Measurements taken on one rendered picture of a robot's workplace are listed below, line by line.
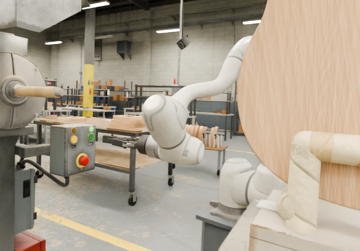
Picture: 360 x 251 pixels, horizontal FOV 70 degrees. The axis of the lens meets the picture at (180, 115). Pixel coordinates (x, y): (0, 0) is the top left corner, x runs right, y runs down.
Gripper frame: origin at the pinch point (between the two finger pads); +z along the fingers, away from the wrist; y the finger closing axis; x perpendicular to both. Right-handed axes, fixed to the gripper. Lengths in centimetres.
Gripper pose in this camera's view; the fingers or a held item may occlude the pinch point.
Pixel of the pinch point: (110, 139)
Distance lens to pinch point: 110.8
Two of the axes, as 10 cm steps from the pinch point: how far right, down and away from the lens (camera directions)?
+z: -8.8, -0.6, 4.7
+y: 4.7, -0.2, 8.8
